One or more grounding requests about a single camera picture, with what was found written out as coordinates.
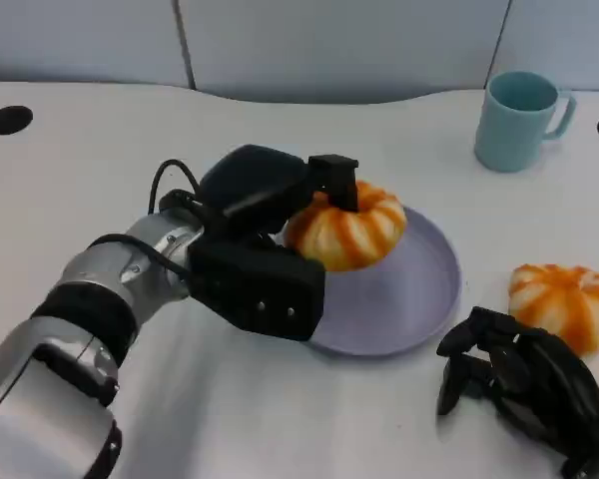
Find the grey partition panel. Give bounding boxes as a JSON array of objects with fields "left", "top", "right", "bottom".
[
  {"left": 486, "top": 0, "right": 599, "bottom": 93},
  {"left": 177, "top": 0, "right": 511, "bottom": 105},
  {"left": 0, "top": 0, "right": 196, "bottom": 90}
]

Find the pale green mug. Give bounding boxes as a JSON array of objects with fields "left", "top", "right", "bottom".
[{"left": 473, "top": 70, "right": 578, "bottom": 174}]

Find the lilac plate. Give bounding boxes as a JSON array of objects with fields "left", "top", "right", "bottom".
[{"left": 273, "top": 205, "right": 463, "bottom": 358}]

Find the orange white toy bread roll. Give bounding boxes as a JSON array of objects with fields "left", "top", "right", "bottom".
[
  {"left": 507, "top": 262, "right": 599, "bottom": 357},
  {"left": 284, "top": 180, "right": 408, "bottom": 273}
]

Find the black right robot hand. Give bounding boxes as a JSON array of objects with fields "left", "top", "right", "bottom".
[{"left": 436, "top": 306, "right": 599, "bottom": 479}]

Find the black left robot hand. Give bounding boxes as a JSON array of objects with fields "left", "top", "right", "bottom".
[{"left": 198, "top": 144, "right": 360, "bottom": 250}]

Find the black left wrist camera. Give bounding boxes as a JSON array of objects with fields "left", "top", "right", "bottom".
[{"left": 187, "top": 238, "right": 326, "bottom": 343}]

